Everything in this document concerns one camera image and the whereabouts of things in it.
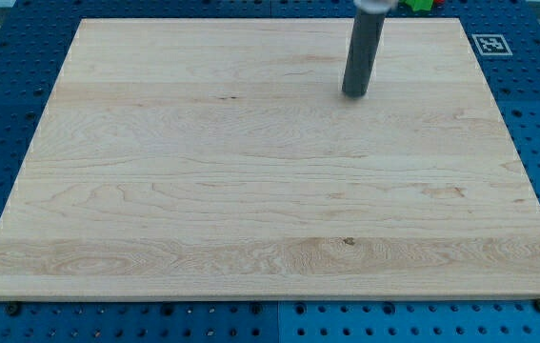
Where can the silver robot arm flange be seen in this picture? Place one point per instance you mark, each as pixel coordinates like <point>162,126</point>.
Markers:
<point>375,6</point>

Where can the light wooden board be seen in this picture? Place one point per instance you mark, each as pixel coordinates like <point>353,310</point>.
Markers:
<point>217,159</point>

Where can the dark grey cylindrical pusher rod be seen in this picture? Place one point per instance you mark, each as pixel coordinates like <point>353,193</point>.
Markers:
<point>364,40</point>

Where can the green block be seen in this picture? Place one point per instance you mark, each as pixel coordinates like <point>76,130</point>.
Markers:
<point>419,5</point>

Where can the white fiducial marker tag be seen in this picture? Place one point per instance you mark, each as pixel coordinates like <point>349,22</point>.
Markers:
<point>490,44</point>

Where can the black bolt front left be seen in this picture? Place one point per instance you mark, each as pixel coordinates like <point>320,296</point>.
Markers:
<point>12,308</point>

